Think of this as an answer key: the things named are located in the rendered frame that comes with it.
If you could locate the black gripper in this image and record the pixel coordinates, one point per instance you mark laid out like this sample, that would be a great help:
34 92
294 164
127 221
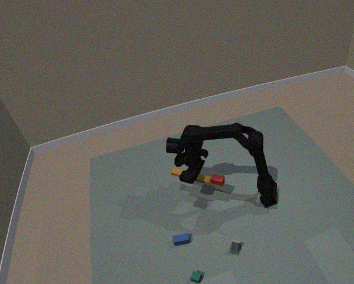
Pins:
195 166

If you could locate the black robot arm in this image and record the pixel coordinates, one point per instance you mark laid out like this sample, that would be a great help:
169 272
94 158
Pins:
192 140

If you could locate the yellow bar with red block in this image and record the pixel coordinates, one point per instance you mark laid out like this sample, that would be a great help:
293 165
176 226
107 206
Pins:
214 180

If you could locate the green cube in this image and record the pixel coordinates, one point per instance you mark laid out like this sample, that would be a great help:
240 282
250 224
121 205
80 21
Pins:
196 277

